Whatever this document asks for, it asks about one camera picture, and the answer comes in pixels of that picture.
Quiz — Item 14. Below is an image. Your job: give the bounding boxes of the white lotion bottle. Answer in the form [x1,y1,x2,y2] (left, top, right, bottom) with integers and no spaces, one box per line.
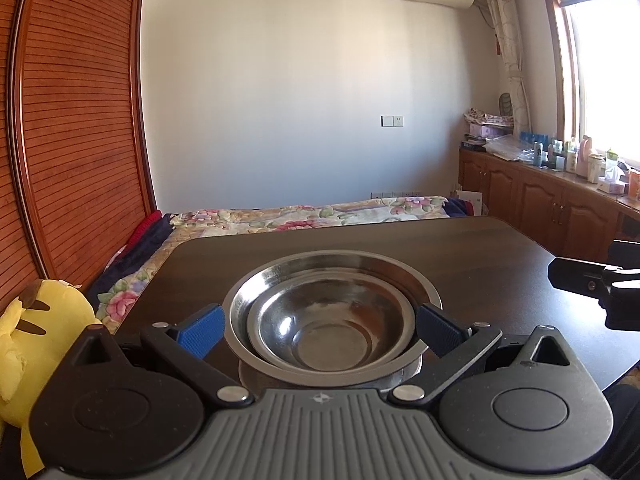
[565,139,579,174]

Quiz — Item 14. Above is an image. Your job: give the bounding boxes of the window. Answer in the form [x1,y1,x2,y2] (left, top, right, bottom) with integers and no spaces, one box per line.
[556,0,639,164]

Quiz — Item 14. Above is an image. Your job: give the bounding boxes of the white paper bag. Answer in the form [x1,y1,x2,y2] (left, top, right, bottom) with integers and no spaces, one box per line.
[454,190,483,216]

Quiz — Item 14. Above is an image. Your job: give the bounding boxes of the pink floral folded cloth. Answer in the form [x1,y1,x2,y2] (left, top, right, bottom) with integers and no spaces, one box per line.
[463,108,514,129]

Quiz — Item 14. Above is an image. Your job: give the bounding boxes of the medium stainless steel bowl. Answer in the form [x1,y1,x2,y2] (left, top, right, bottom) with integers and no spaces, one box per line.
[246,269,416,373]

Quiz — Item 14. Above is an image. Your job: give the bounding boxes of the dark blue red blanket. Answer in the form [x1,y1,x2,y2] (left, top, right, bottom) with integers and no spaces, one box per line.
[85,210,174,309]

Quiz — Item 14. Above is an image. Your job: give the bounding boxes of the white jar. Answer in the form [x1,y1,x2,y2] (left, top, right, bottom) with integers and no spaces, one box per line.
[587,153,606,184]

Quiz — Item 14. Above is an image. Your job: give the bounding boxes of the pink bottle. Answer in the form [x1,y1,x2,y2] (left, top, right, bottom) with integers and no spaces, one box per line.
[576,134,592,178]

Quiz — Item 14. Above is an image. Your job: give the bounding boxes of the white wall switch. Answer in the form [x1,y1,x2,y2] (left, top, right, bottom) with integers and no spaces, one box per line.
[381,115,404,128]

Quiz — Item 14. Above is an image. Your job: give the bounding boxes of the large stainless steel bowl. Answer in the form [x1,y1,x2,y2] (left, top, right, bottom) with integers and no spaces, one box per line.
[222,250,442,388]

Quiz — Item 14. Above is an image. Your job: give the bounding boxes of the yellow plush toy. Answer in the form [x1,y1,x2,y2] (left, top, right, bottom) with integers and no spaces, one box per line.
[1,280,99,477]

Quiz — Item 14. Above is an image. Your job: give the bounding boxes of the clear plastic bag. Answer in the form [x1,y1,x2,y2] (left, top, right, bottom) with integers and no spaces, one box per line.
[484,134,534,164]

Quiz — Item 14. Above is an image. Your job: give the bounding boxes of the floral bed quilt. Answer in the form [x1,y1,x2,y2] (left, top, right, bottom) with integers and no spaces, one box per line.
[94,196,464,333]

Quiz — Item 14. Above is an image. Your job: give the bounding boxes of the patterned window curtain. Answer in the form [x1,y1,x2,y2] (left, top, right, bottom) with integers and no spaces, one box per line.
[486,0,530,136]

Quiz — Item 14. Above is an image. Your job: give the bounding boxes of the tissue box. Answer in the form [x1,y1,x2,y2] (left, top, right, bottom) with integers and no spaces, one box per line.
[598,177,627,196]

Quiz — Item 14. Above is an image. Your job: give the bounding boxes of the wooden cabinet row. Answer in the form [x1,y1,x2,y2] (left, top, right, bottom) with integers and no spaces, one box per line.
[458,148,639,261]

